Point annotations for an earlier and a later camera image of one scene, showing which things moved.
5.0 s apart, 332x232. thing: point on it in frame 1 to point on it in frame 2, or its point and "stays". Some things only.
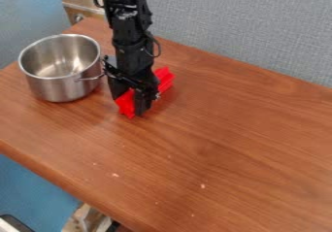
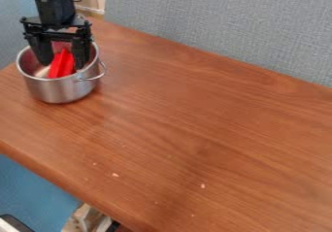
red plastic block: x=125 y=102 to x=62 y=66
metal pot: x=62 y=67 stays
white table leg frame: x=88 y=220 stays
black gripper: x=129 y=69 to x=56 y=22
